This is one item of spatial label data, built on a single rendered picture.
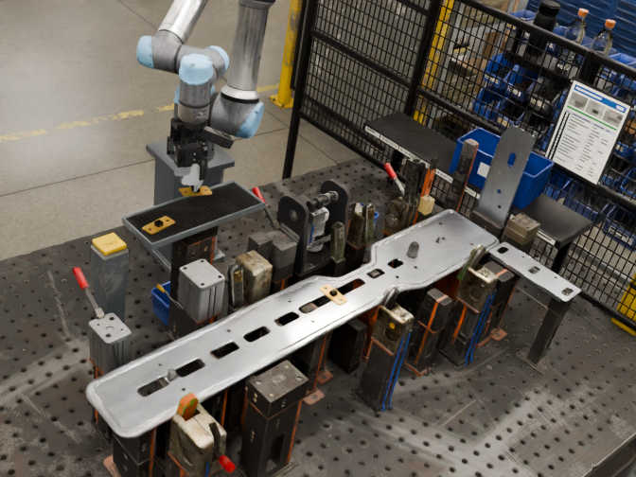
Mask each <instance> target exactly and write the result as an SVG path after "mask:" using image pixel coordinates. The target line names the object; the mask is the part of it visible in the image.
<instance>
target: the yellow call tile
mask: <svg viewBox="0 0 636 477"><path fill-rule="evenodd" d="M93 244H94V245H95V246H96V247H97V248H98V249H99V251H100V252H101V253H102V254H104V255H105V256H106V255H108V254H111V253H114V252H116V251H119V250H122V249H125V248H126V244H125V243H124V242H123V241H122V240H121V239H120V238H119V237H118V236H117V235H116V234H115V233H111V234H108V235H105V236H102V237H100V238H95V239H93Z"/></svg>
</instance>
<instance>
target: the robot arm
mask: <svg viewBox="0 0 636 477"><path fill-rule="evenodd" d="M207 2H208V0H175V1H174V3H173V4H172V6H171V8H170V10H169V11H168V14H167V16H166V17H165V19H164V21H163V23H162V24H161V25H160V27H159V29H158V30H157V32H156V34H155V35H154V37H152V36H143V37H142V38H141V39H140V40H139V43H138V45H137V49H136V57H137V60H138V62H139V63H140V64H142V65H145V66H147V67H149V68H152V69H158V70H162V71H166V72H169V73H173V74H177V75H179V76H180V81H179V86H178V87H177V88H176V90H175V98H174V100H173V101H174V115H173V118H172V119H171V120H170V136H168V140H167V155H168V157H169V158H171V159H172V160H174V164H175V165H176V166H177V168H176V169H174V175H176V176H183V178H182V181H181V183H182V184H183V185H189V186H190V188H192V187H193V186H194V190H193V191H194V192H197V190H198V189H199V188H200V186H201V185H202V183H203V180H204V179H205V176H206V173H207V168H208V162H210V161H211V160H212V159H213V158H214V156H215V145H214V144H217V145H219V146H221V147H223V148H227V149H229V150H230V148H231V147H232V145H233V143H234V140H233V139H232V138H231V136H230V135H233V136H235V137H241V138H246V139H249V138H251V137H252V136H253V135H254V134H255V133H256V130H257V128H258V126H259V123H260V120H261V118H262V115H263V111H264V104H263V103H262V102H259V98H260V94H259V93H258V91H257V90H256V83H257V77H258V71H259V66H260V59H261V53H262V47H263V42H264V36H265V29H266V24H267V18H268V12H269V7H270V6H272V5H273V4H274V3H275V0H238V15H237V21H236V28H235V35H234V41H233V48H232V55H231V61H230V68H229V75H228V81H227V84H226V85H225V86H224V87H222V88H221V92H220V93H219V92H215V87H214V84H215V83H216V82H217V81H218V80H219V78H221V77H222V76H223V75H224V73H225V71H226V69H227V68H228V65H229V59H228V56H227V54H226V53H225V51H224V50H223V49H221V48H220V47H218V46H214V45H212V46H209V47H206V48H205V49H200V48H197V47H193V46H189V45H185V43H186V41H187V39H188V37H189V35H190V33H191V31H192V30H193V28H194V26H195V25H196V23H197V21H198V19H199V18H200V16H201V14H202V12H203V9H204V8H205V6H206V4H207Z"/></svg>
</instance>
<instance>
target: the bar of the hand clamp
mask: <svg viewBox="0 0 636 477"><path fill-rule="evenodd" d="M406 162H407V163H408V165H407V173H406V181H405V189H404V198H403V201H404V202H406V203H408V205H409V207H410V208H412V209H414V208H415V196H416V189H417V181H418V173H419V171H423V170H424V169H425V167H426V164H425V163H424V162H421V163H420V159H419V158H417V157H413V158H411V159H407V160H406ZM410 200H411V202H412V203H413V204H412V205H411V206H410Z"/></svg>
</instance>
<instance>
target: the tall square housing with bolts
mask: <svg viewBox="0 0 636 477"><path fill-rule="evenodd" d="M223 288H224V276H223V275H222V274H221V273H219V272H218V271H217V270H216V269H215V268H214V267H213V266H211V265H210V264H209V263H208V262H207V261H206V260H205V259H199V260H197V261H194V262H192V263H189V264H187V265H185V266H183V267H181V268H180V273H179V289H178V303H179V304H180V305H181V306H182V307H183V309H184V310H181V309H180V317H179V332H178V336H176V340H178V339H180V338H182V337H184V336H186V335H187V334H189V333H192V332H194V331H196V330H198V329H200V328H202V327H205V326H207V325H210V324H212V323H214V322H216V321H218V315H220V314H221V313H222V311H221V306H222V297H223ZM176 373H177V374H178V375H179V376H180V377H181V378H183V377H185V376H187V368H186V366H183V367H181V368H179V369H177V370H176Z"/></svg>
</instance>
